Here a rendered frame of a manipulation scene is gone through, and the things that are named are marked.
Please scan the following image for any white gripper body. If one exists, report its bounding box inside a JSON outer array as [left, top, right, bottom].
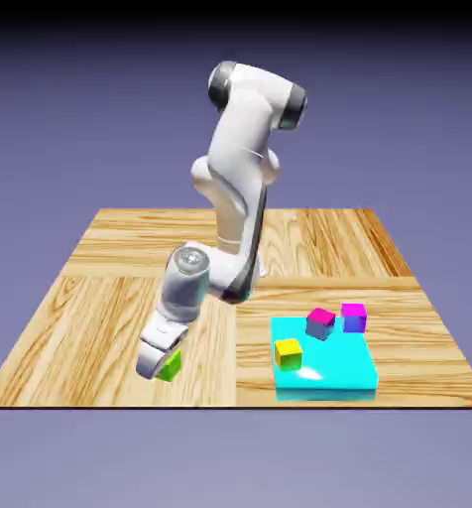
[[135, 339, 175, 381]]

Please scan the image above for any small green cube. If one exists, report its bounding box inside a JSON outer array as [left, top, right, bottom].
[[155, 347, 182, 383]]

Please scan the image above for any small yellow cube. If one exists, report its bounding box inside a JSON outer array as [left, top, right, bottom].
[[273, 337, 303, 373]]

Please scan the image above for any small magenta cube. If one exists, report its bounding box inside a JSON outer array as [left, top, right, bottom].
[[304, 307, 337, 341], [340, 302, 368, 334]]

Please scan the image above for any large cyan box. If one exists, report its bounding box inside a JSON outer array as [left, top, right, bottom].
[[270, 316, 380, 402]]

